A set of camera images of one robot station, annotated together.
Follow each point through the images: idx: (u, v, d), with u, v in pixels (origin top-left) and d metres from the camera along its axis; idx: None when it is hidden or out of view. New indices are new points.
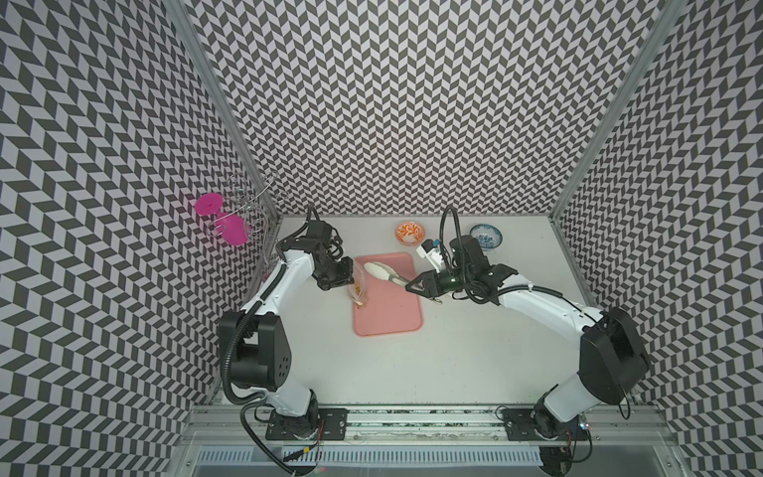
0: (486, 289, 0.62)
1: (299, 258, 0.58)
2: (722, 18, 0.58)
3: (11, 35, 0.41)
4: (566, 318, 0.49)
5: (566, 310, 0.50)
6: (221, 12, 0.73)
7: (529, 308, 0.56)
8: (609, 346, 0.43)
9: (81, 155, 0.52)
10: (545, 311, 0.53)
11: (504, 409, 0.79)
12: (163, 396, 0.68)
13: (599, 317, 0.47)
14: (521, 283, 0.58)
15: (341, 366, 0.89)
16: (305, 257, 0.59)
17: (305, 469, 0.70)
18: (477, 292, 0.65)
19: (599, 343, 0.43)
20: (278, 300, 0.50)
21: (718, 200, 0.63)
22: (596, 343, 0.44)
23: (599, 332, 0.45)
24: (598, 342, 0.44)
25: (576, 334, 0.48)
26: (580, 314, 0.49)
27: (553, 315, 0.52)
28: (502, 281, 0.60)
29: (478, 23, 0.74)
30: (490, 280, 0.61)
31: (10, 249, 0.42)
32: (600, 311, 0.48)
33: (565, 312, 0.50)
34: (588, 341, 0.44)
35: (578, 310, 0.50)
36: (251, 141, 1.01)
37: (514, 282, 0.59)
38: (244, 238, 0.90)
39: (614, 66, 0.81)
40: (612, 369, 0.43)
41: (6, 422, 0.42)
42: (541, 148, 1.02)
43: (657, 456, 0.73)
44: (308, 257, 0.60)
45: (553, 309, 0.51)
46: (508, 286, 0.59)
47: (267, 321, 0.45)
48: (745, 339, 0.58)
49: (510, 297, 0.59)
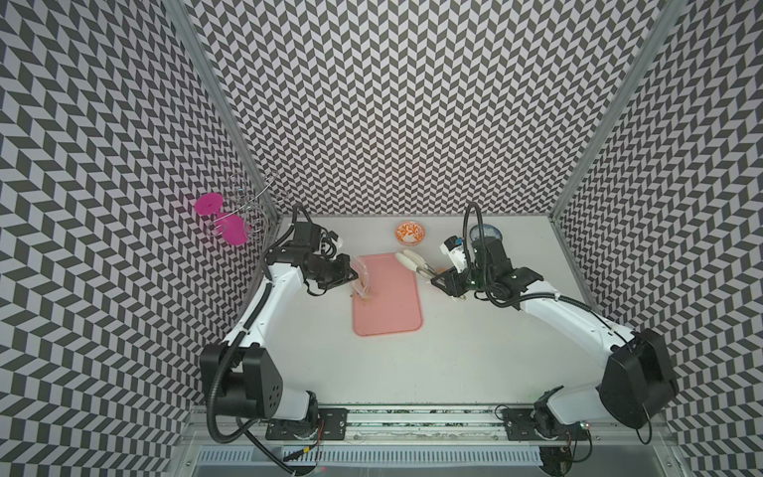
0: (509, 292, 0.60)
1: (286, 276, 0.54)
2: (722, 18, 0.58)
3: (11, 35, 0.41)
4: (593, 334, 0.47)
5: (594, 327, 0.48)
6: (221, 12, 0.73)
7: (551, 316, 0.54)
8: (638, 368, 0.41)
9: (81, 155, 0.52)
10: (570, 323, 0.50)
11: (503, 409, 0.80)
12: (163, 396, 0.68)
13: (631, 338, 0.45)
14: (547, 291, 0.56)
15: (342, 366, 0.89)
16: (293, 273, 0.55)
17: (305, 469, 0.70)
18: (499, 294, 0.62)
19: (628, 364, 0.41)
20: (263, 327, 0.46)
21: (718, 200, 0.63)
22: (624, 364, 0.42)
23: (627, 353, 0.43)
24: (627, 363, 0.42)
25: (603, 352, 0.46)
26: (609, 333, 0.46)
27: (579, 330, 0.49)
28: (525, 287, 0.58)
29: (478, 23, 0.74)
30: (514, 282, 0.60)
31: (11, 249, 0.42)
32: (632, 333, 0.46)
33: (592, 328, 0.48)
34: (617, 362, 0.42)
35: (609, 329, 0.47)
36: (251, 141, 1.01)
37: (538, 287, 0.57)
38: (245, 238, 0.90)
39: (614, 66, 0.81)
40: (638, 393, 0.41)
41: (6, 423, 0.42)
42: (541, 148, 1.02)
43: (657, 456, 0.73)
44: (295, 272, 0.55)
45: (580, 323, 0.49)
46: (532, 292, 0.56)
47: (250, 353, 0.42)
48: (745, 339, 0.58)
49: (533, 304, 0.57)
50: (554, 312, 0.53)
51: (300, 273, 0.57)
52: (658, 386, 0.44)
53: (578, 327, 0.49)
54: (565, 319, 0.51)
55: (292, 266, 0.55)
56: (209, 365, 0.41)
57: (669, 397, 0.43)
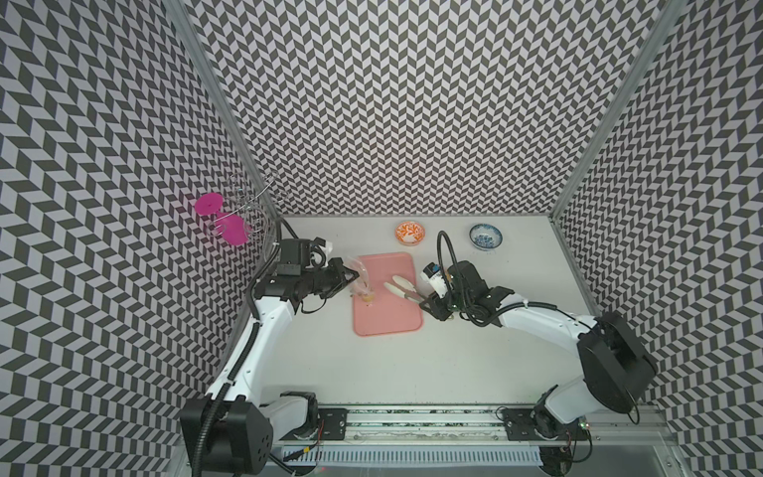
0: (487, 312, 0.64)
1: (274, 312, 0.51)
2: (722, 18, 0.58)
3: (11, 35, 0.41)
4: (562, 328, 0.50)
5: (562, 321, 0.51)
6: (221, 12, 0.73)
7: (525, 323, 0.58)
8: (606, 351, 0.44)
9: (81, 155, 0.52)
10: (540, 323, 0.54)
11: (504, 409, 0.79)
12: (163, 396, 0.68)
13: (594, 324, 0.48)
14: (518, 300, 0.61)
15: (341, 366, 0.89)
16: (282, 308, 0.52)
17: (305, 469, 0.70)
18: (478, 315, 0.66)
19: (596, 349, 0.44)
20: (248, 377, 0.43)
21: (718, 200, 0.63)
22: (593, 349, 0.44)
23: (595, 338, 0.46)
24: (595, 348, 0.44)
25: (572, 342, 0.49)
26: (575, 323, 0.50)
27: (549, 327, 0.52)
28: (500, 302, 0.62)
29: (478, 23, 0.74)
30: (490, 302, 0.63)
31: (10, 250, 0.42)
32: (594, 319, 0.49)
33: (560, 323, 0.51)
34: (586, 349, 0.44)
35: (573, 320, 0.51)
36: (251, 141, 1.01)
37: (512, 301, 0.61)
38: (245, 238, 0.90)
39: (614, 66, 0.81)
40: (615, 376, 0.43)
41: (6, 423, 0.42)
42: (541, 148, 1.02)
43: (657, 456, 0.73)
44: (285, 307, 0.52)
45: (550, 322, 0.52)
46: (506, 305, 0.61)
47: (235, 409, 0.39)
48: (745, 339, 0.58)
49: (507, 313, 0.60)
50: (527, 317, 0.56)
51: (291, 306, 0.54)
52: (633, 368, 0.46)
53: (548, 325, 0.53)
54: (537, 320, 0.54)
55: (282, 300, 0.52)
56: (191, 422, 0.38)
57: (647, 376, 0.45)
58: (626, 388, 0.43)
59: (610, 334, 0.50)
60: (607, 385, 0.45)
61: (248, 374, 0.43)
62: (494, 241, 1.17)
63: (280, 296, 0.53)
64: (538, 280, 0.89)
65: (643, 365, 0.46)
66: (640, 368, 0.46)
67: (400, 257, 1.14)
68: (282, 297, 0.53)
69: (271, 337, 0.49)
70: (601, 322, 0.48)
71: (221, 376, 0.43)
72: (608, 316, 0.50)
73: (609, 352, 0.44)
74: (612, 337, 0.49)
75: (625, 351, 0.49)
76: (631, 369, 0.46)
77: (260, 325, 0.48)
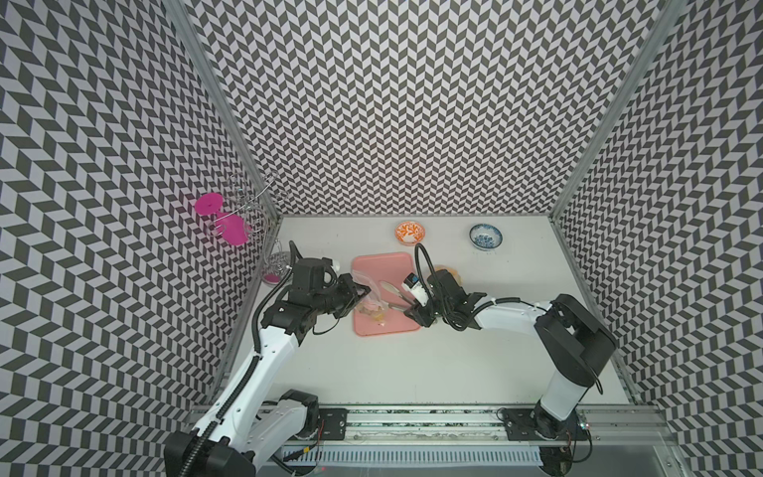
0: (463, 317, 0.68)
1: (277, 347, 0.49)
2: (722, 18, 0.58)
3: (11, 35, 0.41)
4: (525, 316, 0.54)
5: (525, 310, 0.56)
6: (221, 12, 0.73)
7: (499, 319, 0.61)
8: (560, 329, 0.48)
9: (81, 155, 0.52)
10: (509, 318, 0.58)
11: (504, 409, 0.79)
12: (163, 396, 0.68)
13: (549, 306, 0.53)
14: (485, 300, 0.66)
15: (342, 368, 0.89)
16: (285, 343, 0.50)
17: (305, 469, 0.70)
18: (457, 321, 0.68)
19: (551, 328, 0.48)
20: (237, 416, 0.42)
21: (718, 200, 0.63)
22: (547, 328, 0.48)
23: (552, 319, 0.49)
24: (551, 327, 0.48)
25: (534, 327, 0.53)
26: (534, 308, 0.54)
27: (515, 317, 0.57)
28: (472, 305, 0.67)
29: (478, 23, 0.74)
30: (466, 307, 0.68)
31: (10, 250, 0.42)
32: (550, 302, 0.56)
33: (523, 312, 0.56)
34: (543, 328, 0.48)
35: (534, 306, 0.55)
36: (251, 141, 1.01)
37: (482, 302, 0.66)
38: (245, 238, 0.90)
39: (614, 66, 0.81)
40: (574, 351, 0.47)
41: (6, 423, 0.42)
42: (541, 148, 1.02)
43: (657, 456, 0.73)
44: (290, 341, 0.51)
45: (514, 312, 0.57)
46: (476, 307, 0.66)
47: (219, 453, 0.38)
48: (745, 339, 0.58)
49: (479, 314, 0.65)
50: (497, 313, 0.61)
51: (296, 339, 0.53)
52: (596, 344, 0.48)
53: (514, 316, 0.57)
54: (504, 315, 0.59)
55: (287, 334, 0.51)
56: (172, 458, 0.38)
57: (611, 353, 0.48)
58: (584, 362, 0.46)
59: (569, 315, 0.54)
60: (570, 362, 0.48)
61: (237, 413, 0.42)
62: (494, 241, 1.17)
63: (285, 328, 0.52)
64: (539, 282, 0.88)
65: (601, 340, 0.49)
66: (599, 344, 0.48)
67: (401, 258, 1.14)
68: (288, 329, 0.52)
69: (270, 374, 0.48)
70: (555, 304, 0.52)
71: (211, 409, 0.42)
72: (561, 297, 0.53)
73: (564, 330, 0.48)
74: (571, 317, 0.53)
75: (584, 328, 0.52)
76: (590, 344, 0.49)
77: (259, 361, 0.47)
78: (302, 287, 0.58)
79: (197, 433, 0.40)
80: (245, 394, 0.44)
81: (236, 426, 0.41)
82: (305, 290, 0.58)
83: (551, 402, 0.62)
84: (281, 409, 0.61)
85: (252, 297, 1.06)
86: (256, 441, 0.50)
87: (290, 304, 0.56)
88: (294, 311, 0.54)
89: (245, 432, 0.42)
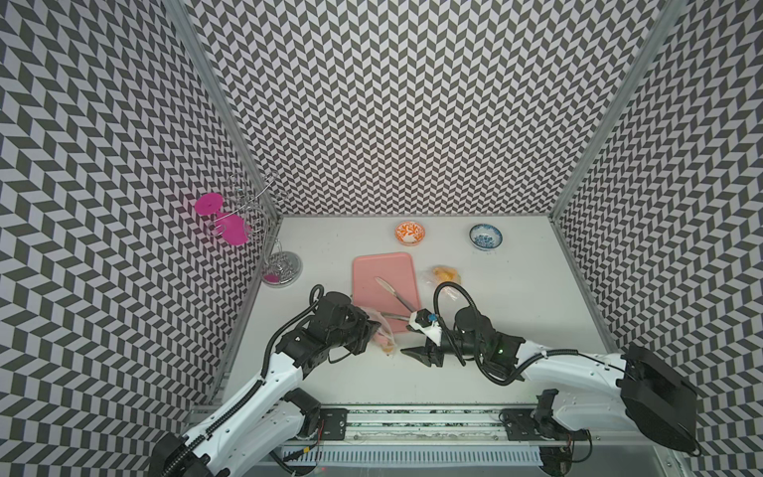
0: (506, 370, 0.60)
1: (282, 376, 0.51)
2: (722, 18, 0.58)
3: (11, 36, 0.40)
4: (595, 377, 0.47)
5: (592, 369, 0.48)
6: (221, 12, 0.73)
7: (555, 375, 0.53)
8: (649, 395, 0.42)
9: (81, 155, 0.52)
10: (570, 375, 0.51)
11: (504, 410, 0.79)
12: (163, 396, 0.68)
13: (624, 366, 0.46)
14: (534, 352, 0.57)
15: (343, 370, 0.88)
16: (291, 374, 0.52)
17: (305, 469, 0.70)
18: (498, 372, 0.60)
19: (642, 396, 0.42)
20: (225, 437, 0.43)
21: (718, 200, 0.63)
22: (638, 396, 0.42)
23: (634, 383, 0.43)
24: (639, 395, 0.42)
25: (608, 388, 0.46)
26: (606, 368, 0.47)
27: (580, 377, 0.49)
28: (515, 357, 0.59)
29: (478, 23, 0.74)
30: (505, 357, 0.60)
31: (11, 250, 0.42)
32: (622, 360, 0.47)
33: (591, 371, 0.48)
34: (629, 397, 0.42)
35: (603, 365, 0.48)
36: (251, 141, 1.01)
37: (528, 354, 0.57)
38: (245, 238, 0.90)
39: (614, 66, 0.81)
40: (673, 418, 0.41)
41: (6, 423, 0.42)
42: (541, 148, 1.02)
43: (657, 456, 0.73)
44: (295, 372, 0.52)
45: (580, 368, 0.50)
46: (526, 361, 0.57)
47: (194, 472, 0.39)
48: (745, 339, 0.58)
49: (531, 371, 0.56)
50: (553, 368, 0.53)
51: (302, 372, 0.55)
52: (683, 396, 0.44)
53: (578, 375, 0.49)
54: (564, 372, 0.51)
55: (294, 366, 0.52)
56: (157, 458, 0.40)
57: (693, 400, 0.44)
58: (681, 423, 0.41)
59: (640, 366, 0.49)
60: (664, 425, 0.41)
61: (226, 433, 0.43)
62: (494, 241, 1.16)
63: (293, 360, 0.53)
64: (542, 308, 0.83)
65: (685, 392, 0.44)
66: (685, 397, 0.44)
67: (403, 262, 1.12)
68: (296, 362, 0.53)
69: (268, 399, 0.49)
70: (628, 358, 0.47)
71: (204, 420, 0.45)
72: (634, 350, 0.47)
73: (651, 393, 0.42)
74: (644, 369, 0.48)
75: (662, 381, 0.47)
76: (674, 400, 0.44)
77: (262, 385, 0.49)
78: (321, 323, 0.60)
79: (186, 441, 0.42)
80: (239, 414, 0.45)
81: (221, 446, 0.42)
82: (323, 326, 0.60)
83: (567, 418, 0.61)
84: (276, 415, 0.60)
85: (252, 297, 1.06)
86: (236, 457, 0.49)
87: (307, 336, 0.58)
88: (308, 344, 0.56)
89: (226, 454, 0.44)
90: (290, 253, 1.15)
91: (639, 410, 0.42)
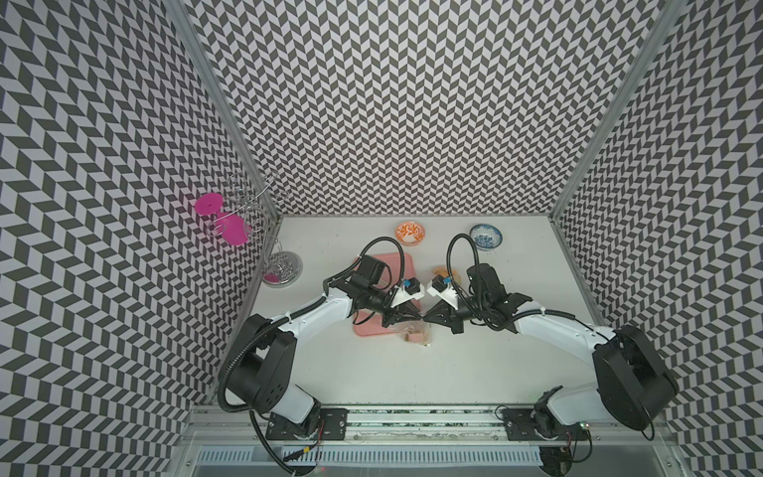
0: (504, 317, 0.64)
1: (338, 298, 0.60)
2: (722, 18, 0.58)
3: (11, 35, 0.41)
4: (579, 338, 0.50)
5: (579, 331, 0.51)
6: (221, 12, 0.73)
7: (544, 331, 0.57)
8: (622, 364, 0.43)
9: (81, 155, 0.52)
10: (559, 334, 0.53)
11: (504, 409, 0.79)
12: (162, 396, 0.68)
13: (613, 335, 0.48)
14: (533, 307, 0.61)
15: (342, 373, 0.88)
16: (345, 300, 0.60)
17: (305, 469, 0.70)
18: (493, 320, 0.67)
19: (613, 361, 0.43)
20: (302, 324, 0.50)
21: (718, 200, 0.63)
22: (610, 360, 0.43)
23: (613, 351, 0.44)
24: (611, 359, 0.43)
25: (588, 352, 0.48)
26: (592, 334, 0.49)
27: (566, 337, 0.52)
28: (516, 308, 0.62)
29: (478, 23, 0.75)
30: (507, 307, 0.64)
31: (10, 249, 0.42)
32: (613, 330, 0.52)
33: (577, 333, 0.51)
34: (601, 359, 0.44)
35: (590, 330, 0.50)
36: (251, 141, 1.01)
37: (527, 307, 0.61)
38: (245, 238, 0.90)
39: (614, 66, 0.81)
40: (630, 390, 0.42)
41: (6, 423, 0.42)
42: (541, 148, 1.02)
43: (657, 456, 0.73)
44: (348, 301, 0.61)
45: (566, 331, 0.52)
46: (523, 311, 0.61)
47: (281, 340, 0.45)
48: (745, 339, 0.58)
49: (520, 322, 0.61)
50: (542, 324, 0.56)
51: (351, 303, 0.62)
52: (655, 388, 0.44)
53: (566, 336, 0.52)
54: (555, 331, 0.54)
55: (348, 296, 0.61)
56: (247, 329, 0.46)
57: (668, 397, 0.43)
58: (640, 402, 0.42)
59: (630, 347, 0.48)
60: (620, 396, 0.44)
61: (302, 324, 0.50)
62: (494, 241, 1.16)
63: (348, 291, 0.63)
64: (543, 301, 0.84)
65: (663, 383, 0.44)
66: (658, 385, 0.44)
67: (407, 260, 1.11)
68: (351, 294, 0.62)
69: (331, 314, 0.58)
70: (618, 334, 0.47)
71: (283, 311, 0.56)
72: (627, 329, 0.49)
73: (627, 367, 0.43)
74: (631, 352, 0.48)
75: (645, 368, 0.47)
76: (648, 387, 0.44)
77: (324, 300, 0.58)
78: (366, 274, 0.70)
79: (269, 321, 0.48)
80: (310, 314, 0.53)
81: (300, 329, 0.49)
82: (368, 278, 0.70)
83: (560, 408, 0.62)
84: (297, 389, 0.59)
85: (252, 297, 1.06)
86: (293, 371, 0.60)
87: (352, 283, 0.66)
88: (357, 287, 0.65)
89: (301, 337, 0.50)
90: (289, 253, 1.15)
91: (606, 377, 0.45)
